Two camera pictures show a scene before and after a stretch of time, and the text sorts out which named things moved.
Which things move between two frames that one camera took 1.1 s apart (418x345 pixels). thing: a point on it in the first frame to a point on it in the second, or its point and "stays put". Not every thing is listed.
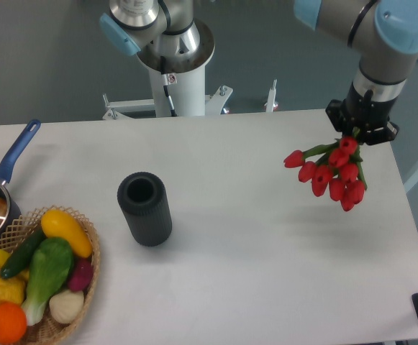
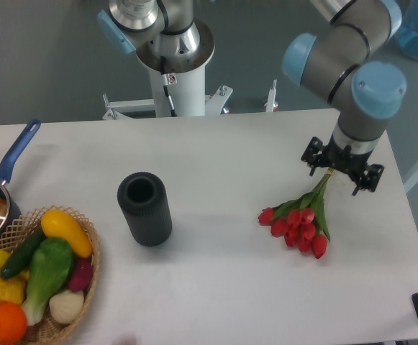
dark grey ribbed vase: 142,196 stays put
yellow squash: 57,224 stays put
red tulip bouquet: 336,165 to 301,222
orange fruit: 6,323 stays put
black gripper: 370,118 to 330,156
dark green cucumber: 20,256 stays put
